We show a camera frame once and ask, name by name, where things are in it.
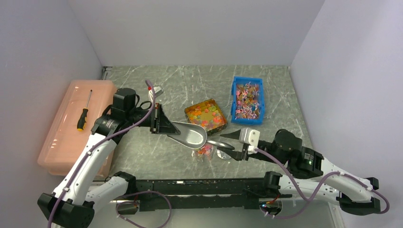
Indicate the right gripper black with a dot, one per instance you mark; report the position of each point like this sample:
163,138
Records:
237,155

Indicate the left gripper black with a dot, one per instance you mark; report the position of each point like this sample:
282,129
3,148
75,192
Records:
162,125

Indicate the metal scoop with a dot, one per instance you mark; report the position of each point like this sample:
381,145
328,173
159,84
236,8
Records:
195,137

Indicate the clear plastic cup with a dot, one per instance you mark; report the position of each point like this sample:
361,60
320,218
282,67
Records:
204,153

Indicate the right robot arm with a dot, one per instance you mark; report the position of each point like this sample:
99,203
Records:
306,173

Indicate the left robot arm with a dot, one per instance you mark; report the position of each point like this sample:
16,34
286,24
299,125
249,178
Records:
72,204

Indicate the clear round lid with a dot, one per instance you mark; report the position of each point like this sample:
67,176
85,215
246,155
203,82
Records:
223,155

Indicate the candy tin with gummies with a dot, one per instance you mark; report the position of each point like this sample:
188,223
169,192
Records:
208,115

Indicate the blue bin of lollipops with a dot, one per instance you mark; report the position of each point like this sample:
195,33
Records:
248,105

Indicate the yellow black screwdriver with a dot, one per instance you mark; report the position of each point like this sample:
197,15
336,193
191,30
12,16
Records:
81,124

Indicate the pink plastic storage box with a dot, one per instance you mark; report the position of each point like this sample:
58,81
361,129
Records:
64,143

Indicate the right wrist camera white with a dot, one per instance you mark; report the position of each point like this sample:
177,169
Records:
250,137

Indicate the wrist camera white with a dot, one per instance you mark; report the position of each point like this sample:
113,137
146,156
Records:
154,93
250,137

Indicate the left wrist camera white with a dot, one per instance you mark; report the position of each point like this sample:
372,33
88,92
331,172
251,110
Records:
154,93

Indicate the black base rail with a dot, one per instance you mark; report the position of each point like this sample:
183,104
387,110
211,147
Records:
248,193

